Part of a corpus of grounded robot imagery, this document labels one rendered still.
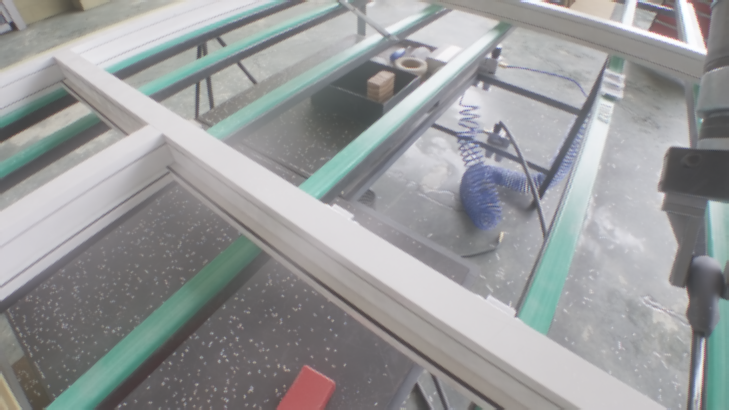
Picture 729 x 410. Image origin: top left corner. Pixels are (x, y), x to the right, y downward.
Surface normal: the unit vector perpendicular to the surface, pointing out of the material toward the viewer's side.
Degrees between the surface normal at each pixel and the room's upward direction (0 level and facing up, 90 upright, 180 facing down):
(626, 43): 90
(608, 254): 0
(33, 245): 90
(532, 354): 0
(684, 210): 55
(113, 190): 90
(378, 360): 0
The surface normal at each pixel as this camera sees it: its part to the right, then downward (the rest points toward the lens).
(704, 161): -0.66, 0.00
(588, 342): -0.01, -0.67
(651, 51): -0.62, 0.58
